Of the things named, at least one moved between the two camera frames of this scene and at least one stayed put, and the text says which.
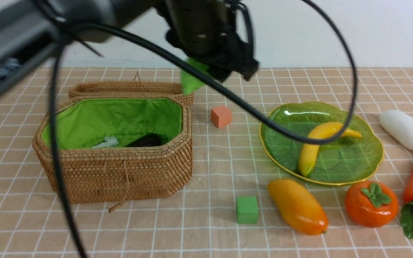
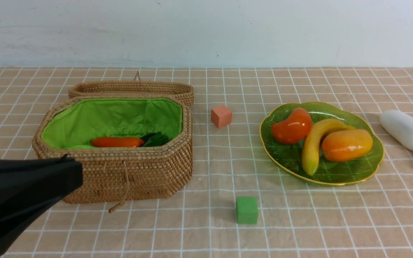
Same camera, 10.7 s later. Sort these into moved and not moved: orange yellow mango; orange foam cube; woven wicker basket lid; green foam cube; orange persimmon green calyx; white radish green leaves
Moved: orange yellow mango; orange persimmon green calyx
Not moved: green foam cube; white radish green leaves; woven wicker basket lid; orange foam cube
